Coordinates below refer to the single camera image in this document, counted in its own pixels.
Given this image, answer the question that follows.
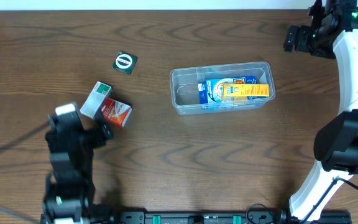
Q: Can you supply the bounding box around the yellow medicine box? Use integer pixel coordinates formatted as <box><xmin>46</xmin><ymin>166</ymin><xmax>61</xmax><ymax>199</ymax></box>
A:
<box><xmin>222</xmin><ymin>83</ymin><xmax>270</xmax><ymax>100</ymax></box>

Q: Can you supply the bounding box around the red Panadol ActiFast box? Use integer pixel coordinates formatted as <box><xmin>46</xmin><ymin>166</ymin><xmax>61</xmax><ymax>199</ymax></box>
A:
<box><xmin>101</xmin><ymin>98</ymin><xmax>132</xmax><ymax>127</ymax></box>

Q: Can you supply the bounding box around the blue fever patch box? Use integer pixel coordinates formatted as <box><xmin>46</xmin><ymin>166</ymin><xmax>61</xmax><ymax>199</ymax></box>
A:
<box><xmin>198</xmin><ymin>76</ymin><xmax>267</xmax><ymax>104</ymax></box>

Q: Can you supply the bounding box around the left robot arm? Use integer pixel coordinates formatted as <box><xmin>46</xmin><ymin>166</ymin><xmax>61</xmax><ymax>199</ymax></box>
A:
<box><xmin>40</xmin><ymin>105</ymin><xmax>117</xmax><ymax>223</ymax></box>

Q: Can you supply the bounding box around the clear plastic container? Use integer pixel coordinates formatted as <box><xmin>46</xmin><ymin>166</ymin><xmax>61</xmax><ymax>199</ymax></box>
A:
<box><xmin>170</xmin><ymin>62</ymin><xmax>275</xmax><ymax>115</ymax></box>

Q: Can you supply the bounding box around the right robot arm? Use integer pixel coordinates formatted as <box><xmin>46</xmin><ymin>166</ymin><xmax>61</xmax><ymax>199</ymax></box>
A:
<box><xmin>273</xmin><ymin>0</ymin><xmax>358</xmax><ymax>223</ymax></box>

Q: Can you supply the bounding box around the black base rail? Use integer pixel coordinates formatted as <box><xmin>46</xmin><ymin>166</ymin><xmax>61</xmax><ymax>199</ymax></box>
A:
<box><xmin>40</xmin><ymin>210</ymin><xmax>352</xmax><ymax>224</ymax></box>

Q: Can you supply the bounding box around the dark green square box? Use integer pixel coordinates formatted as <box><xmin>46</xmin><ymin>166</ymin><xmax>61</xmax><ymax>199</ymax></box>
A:
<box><xmin>112</xmin><ymin>51</ymin><xmax>138</xmax><ymax>75</ymax></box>

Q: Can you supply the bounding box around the white green Panadol box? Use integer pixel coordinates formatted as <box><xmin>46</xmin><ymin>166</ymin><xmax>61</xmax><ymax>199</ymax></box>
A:
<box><xmin>80</xmin><ymin>82</ymin><xmax>113</xmax><ymax>119</ymax></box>

